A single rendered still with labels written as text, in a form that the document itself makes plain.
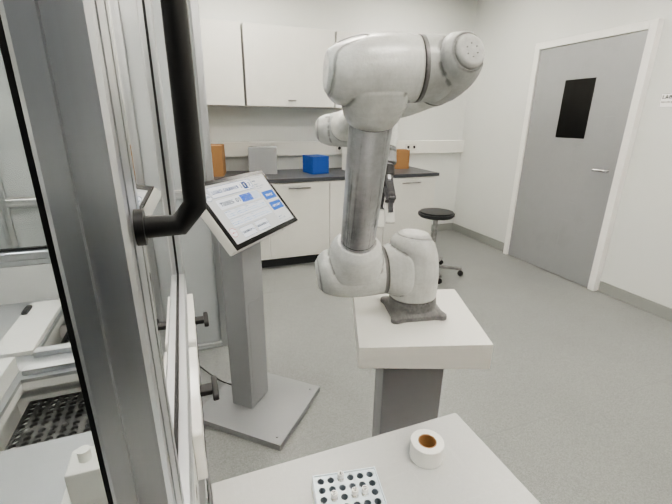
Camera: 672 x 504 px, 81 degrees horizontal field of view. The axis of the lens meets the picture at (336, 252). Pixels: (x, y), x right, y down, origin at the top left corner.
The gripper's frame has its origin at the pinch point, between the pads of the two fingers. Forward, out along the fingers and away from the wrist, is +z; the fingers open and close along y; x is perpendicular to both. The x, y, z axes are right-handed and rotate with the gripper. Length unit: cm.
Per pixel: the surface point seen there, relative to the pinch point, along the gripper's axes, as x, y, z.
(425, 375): -11, -7, 51
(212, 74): 97, 225, -162
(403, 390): -4, -4, 57
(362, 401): -7, 78, 87
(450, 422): -4, -42, 53
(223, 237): 58, 22, 4
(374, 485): 19, -59, 57
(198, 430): 50, -61, 44
